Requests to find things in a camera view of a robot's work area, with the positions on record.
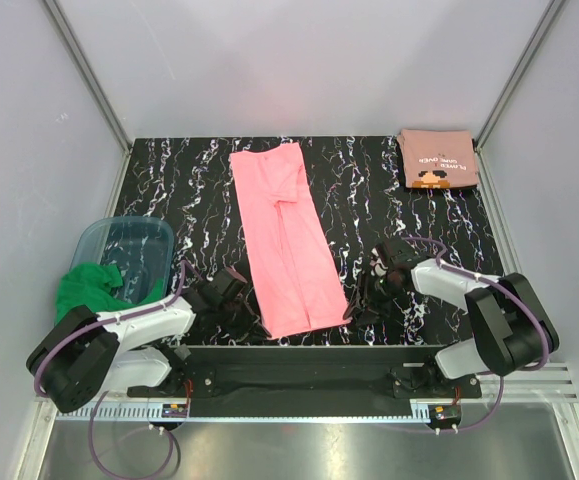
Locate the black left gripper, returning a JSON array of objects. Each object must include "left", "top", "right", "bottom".
[{"left": 216, "top": 295, "right": 269, "bottom": 344}]

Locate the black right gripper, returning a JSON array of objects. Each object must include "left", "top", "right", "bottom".
[{"left": 342, "top": 269, "right": 407, "bottom": 327}]

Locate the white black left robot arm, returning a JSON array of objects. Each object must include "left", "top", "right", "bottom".
[{"left": 26, "top": 285, "right": 270, "bottom": 413}]

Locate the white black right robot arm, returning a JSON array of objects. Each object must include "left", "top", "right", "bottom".
[{"left": 344, "top": 254, "right": 560, "bottom": 397}]

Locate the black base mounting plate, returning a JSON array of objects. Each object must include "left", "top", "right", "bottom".
[{"left": 131, "top": 346, "right": 482, "bottom": 405}]

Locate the teal plastic bin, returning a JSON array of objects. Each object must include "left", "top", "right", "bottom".
[{"left": 70, "top": 216, "right": 174, "bottom": 306}]

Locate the green t-shirt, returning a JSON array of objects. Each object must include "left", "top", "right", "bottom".
[{"left": 54, "top": 262, "right": 165, "bottom": 325}]

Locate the folded dusty pink printed t-shirt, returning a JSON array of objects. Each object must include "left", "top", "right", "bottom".
[{"left": 397, "top": 129, "right": 478, "bottom": 189}]

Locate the white slotted cable duct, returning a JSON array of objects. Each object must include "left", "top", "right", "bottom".
[{"left": 58, "top": 400, "right": 430, "bottom": 423}]

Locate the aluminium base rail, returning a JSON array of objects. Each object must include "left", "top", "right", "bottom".
[{"left": 468, "top": 362, "right": 579, "bottom": 401}]

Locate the right aluminium frame post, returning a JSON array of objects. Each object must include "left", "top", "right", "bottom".
[{"left": 472, "top": 0, "right": 570, "bottom": 151}]

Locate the aluminium frame post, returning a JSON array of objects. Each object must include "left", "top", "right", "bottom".
[
  {"left": 472, "top": 0, "right": 570, "bottom": 151},
  {"left": 38, "top": 0, "right": 134, "bottom": 152}
]

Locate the left aluminium frame post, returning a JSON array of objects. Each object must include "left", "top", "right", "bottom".
[{"left": 38, "top": 0, "right": 134, "bottom": 152}]

